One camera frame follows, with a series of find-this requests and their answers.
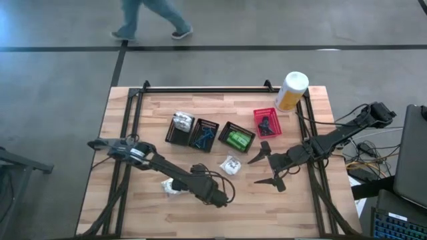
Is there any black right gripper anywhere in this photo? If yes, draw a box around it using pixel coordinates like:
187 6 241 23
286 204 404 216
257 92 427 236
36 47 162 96
247 140 306 193

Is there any green shampoo bottle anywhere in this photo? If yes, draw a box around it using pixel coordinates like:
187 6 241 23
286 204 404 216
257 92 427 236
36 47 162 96
230 133 250 147
233 130 252 143
226 135 243 151

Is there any dark toiletry tube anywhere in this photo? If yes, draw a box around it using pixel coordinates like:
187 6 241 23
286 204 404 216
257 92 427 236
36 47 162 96
258 115 273 129
257 125 277 137

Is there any black slotted plastic basket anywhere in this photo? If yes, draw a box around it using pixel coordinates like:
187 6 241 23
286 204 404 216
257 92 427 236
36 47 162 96
164 114 199 147
189 117 221 153
218 121 257 154

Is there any red slotted plastic basket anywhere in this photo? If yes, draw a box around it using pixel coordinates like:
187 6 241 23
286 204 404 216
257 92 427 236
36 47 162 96
252 107 283 139

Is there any white yellow wipes canister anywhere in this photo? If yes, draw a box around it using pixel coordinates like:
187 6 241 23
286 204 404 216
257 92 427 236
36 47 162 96
275 71 310 113

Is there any black power brick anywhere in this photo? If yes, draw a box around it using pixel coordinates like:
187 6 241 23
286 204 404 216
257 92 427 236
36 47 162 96
346 167 380 183

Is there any white paper sheet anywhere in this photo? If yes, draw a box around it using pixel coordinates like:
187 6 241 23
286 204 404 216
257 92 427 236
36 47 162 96
348 176 366 217

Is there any backlit black keyboard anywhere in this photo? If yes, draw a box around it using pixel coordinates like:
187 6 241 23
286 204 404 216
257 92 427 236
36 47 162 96
370 206 427 240

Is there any grey laptop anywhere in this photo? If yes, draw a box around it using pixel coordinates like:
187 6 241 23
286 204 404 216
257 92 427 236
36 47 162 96
392 103 427 209

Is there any grey metal stand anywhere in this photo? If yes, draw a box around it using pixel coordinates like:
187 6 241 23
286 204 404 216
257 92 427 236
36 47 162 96
0 146 54 234

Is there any person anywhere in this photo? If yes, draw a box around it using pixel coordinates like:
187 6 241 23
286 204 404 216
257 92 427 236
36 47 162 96
109 0 194 43

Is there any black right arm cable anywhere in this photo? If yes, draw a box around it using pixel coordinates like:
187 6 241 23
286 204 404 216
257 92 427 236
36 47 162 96
295 103 371 127

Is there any black metal table frame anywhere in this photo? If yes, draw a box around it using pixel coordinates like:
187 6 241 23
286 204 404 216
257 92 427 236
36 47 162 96
81 79 363 239

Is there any yellow cable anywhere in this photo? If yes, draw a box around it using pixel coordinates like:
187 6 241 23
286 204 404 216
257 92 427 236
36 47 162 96
345 156 400 179

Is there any black strap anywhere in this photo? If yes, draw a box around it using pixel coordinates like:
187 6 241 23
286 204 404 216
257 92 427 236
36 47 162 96
352 175 396 201

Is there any white cable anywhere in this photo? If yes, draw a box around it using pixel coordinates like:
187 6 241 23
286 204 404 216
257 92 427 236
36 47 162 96
350 126 404 143

